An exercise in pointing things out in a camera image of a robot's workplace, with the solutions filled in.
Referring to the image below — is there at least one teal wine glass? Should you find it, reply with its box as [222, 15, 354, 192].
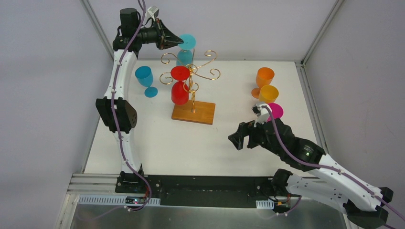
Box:
[176, 34, 196, 66]

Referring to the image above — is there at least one magenta wine glass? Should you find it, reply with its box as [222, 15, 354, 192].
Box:
[268, 103, 284, 119]

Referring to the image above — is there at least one blue wine glass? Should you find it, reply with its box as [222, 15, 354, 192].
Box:
[135, 66, 158, 98]

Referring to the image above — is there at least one yellow wine glass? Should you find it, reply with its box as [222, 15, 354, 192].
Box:
[258, 85, 279, 104]

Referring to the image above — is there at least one red wine glass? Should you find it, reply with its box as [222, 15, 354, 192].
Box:
[171, 66, 190, 105]

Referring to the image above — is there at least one orange wine glass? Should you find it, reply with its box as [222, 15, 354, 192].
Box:
[251, 67, 275, 99]

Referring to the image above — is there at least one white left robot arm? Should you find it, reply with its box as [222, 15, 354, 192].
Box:
[96, 6, 184, 193]

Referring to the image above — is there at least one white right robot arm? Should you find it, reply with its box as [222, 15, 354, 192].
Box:
[228, 118, 393, 229]

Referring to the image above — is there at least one wooden rack base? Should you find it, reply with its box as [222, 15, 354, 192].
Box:
[171, 100, 216, 125]

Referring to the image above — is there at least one right controller board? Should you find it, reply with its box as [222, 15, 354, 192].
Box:
[273, 202, 291, 213]

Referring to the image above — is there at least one controller board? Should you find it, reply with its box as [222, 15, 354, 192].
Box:
[125, 196, 148, 206]
[273, 202, 291, 213]

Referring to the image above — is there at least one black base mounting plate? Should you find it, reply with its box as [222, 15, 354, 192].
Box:
[115, 172, 288, 208]

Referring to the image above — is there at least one left controller board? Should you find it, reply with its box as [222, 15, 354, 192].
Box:
[125, 196, 148, 206]

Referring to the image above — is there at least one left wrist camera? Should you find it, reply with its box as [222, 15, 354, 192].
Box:
[147, 6, 159, 21]

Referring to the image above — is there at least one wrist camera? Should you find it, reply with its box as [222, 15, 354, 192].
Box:
[147, 6, 159, 21]
[252, 102, 272, 127]

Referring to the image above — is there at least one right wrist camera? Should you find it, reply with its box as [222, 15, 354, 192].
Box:
[252, 102, 272, 127]

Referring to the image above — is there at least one gold wire rack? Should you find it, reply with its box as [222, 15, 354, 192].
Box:
[159, 50, 221, 103]

